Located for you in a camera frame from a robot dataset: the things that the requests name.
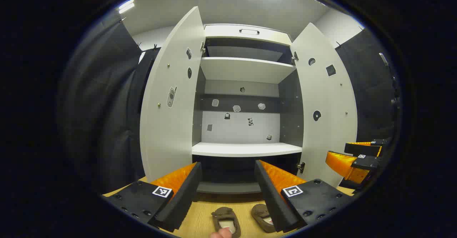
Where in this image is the brown fuzzy shoe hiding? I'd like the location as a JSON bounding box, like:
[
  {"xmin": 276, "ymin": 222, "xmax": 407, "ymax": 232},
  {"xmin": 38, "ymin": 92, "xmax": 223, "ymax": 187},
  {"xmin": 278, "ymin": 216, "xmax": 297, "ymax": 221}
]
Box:
[
  {"xmin": 211, "ymin": 207, "xmax": 241, "ymax": 238},
  {"xmin": 251, "ymin": 204, "xmax": 275, "ymax": 233}
]

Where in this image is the ceiling light panel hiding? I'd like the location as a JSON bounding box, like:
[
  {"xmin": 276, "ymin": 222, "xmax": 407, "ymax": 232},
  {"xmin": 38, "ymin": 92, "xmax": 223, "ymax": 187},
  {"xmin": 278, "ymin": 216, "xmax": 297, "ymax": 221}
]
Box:
[{"xmin": 118, "ymin": 0, "xmax": 135, "ymax": 14}]

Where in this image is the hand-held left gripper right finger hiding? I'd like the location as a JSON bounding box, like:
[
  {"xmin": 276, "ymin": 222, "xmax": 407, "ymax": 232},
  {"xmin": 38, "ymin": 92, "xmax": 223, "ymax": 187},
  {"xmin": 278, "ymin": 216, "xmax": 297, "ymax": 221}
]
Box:
[{"xmin": 254, "ymin": 160, "xmax": 354, "ymax": 233}]

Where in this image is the white shoe cabinet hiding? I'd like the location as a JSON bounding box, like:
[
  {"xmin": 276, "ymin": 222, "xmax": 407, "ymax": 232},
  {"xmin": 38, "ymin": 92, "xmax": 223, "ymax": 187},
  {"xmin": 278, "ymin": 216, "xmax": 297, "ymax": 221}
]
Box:
[{"xmin": 192, "ymin": 24, "xmax": 304, "ymax": 195}]

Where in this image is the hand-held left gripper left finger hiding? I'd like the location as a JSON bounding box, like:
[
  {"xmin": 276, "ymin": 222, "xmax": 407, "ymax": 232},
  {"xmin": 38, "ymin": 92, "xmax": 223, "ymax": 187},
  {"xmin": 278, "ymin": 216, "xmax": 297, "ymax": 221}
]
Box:
[{"xmin": 102, "ymin": 162, "xmax": 202, "ymax": 232}]

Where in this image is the white shoe cabinet door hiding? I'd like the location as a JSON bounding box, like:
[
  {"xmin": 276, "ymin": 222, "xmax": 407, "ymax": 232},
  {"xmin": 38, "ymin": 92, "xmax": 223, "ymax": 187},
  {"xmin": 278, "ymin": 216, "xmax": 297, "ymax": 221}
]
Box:
[
  {"xmin": 290, "ymin": 23, "xmax": 358, "ymax": 188},
  {"xmin": 140, "ymin": 6, "xmax": 206, "ymax": 183}
]

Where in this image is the dark metal stand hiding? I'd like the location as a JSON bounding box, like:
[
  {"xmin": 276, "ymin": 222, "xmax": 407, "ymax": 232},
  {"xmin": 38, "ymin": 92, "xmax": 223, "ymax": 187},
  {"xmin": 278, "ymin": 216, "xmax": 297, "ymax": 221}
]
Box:
[{"xmin": 378, "ymin": 52, "xmax": 400, "ymax": 110}]

